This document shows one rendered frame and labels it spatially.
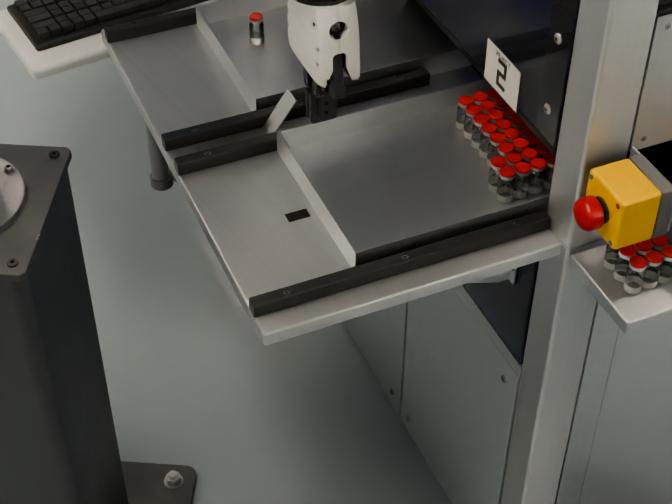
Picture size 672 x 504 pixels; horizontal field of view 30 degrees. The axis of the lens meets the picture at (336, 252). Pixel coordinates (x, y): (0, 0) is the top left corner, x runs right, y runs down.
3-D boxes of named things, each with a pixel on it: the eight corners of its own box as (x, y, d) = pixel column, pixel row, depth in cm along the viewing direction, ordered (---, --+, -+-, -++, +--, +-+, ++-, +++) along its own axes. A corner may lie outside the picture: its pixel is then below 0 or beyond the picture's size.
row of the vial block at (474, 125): (466, 120, 175) (469, 93, 172) (530, 196, 163) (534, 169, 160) (452, 123, 175) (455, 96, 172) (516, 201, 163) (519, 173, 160)
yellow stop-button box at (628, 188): (631, 198, 151) (641, 152, 147) (665, 235, 147) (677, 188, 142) (577, 215, 149) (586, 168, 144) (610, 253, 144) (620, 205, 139)
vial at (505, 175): (507, 191, 164) (511, 163, 161) (515, 201, 163) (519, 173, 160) (492, 195, 164) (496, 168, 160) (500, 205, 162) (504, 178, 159)
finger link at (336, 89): (353, 93, 132) (337, 99, 137) (334, 21, 132) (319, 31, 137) (343, 95, 132) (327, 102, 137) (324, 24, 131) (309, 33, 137)
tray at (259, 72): (396, -20, 203) (397, -39, 201) (471, 65, 186) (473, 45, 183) (197, 25, 193) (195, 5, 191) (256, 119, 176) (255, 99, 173)
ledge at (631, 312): (661, 235, 161) (664, 225, 160) (722, 301, 153) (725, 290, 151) (568, 265, 157) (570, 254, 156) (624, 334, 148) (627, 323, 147)
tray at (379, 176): (497, 93, 180) (499, 73, 178) (594, 202, 163) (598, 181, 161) (277, 151, 170) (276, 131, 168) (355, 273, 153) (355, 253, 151)
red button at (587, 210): (595, 210, 147) (600, 184, 145) (613, 231, 145) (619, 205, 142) (567, 219, 146) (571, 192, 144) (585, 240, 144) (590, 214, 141)
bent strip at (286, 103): (289, 122, 175) (288, 88, 171) (297, 134, 173) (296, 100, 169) (193, 147, 171) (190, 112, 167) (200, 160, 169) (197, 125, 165)
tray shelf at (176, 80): (383, -25, 208) (383, -35, 206) (613, 238, 161) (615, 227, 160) (101, 38, 194) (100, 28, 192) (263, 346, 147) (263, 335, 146)
